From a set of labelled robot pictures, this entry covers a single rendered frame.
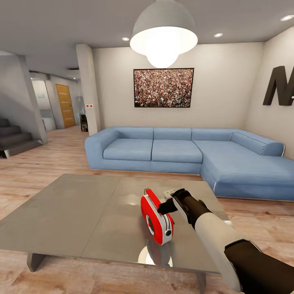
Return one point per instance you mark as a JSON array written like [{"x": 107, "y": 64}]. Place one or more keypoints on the radio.
[{"x": 160, "y": 226}]

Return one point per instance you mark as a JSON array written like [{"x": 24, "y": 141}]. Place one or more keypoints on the door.
[{"x": 65, "y": 104}]

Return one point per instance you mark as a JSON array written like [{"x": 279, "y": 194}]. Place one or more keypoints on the room light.
[{"x": 164, "y": 13}]

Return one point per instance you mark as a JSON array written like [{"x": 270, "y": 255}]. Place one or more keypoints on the decorative sign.
[{"x": 285, "y": 90}]

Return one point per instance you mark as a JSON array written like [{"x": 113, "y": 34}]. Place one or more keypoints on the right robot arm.
[{"x": 242, "y": 264}]

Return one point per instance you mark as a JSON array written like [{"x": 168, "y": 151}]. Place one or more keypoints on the sofa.
[{"x": 234, "y": 163}]

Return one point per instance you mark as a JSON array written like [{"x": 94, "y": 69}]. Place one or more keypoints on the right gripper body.
[{"x": 166, "y": 208}]

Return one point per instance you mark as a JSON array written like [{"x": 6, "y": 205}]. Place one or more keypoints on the coffee table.
[{"x": 100, "y": 218}]

